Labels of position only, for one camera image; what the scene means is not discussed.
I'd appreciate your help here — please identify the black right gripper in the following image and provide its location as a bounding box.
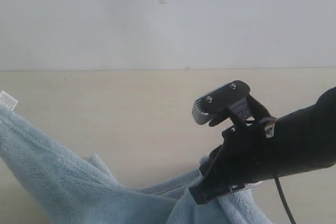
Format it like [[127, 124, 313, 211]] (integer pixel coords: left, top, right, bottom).
[[188, 115, 297, 205]]

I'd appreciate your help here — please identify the light blue terry towel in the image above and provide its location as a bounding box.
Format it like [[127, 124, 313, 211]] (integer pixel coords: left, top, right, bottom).
[[1, 104, 270, 223]]

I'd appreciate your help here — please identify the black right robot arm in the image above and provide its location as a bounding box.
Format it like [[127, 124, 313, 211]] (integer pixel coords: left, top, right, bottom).
[[190, 83, 335, 205]]

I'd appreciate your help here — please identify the black right camera cable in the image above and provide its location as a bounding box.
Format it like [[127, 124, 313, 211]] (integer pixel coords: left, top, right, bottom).
[[274, 174, 296, 224]]

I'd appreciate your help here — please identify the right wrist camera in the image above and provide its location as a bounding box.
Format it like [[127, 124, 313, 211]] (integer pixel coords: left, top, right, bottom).
[[192, 80, 277, 129]]

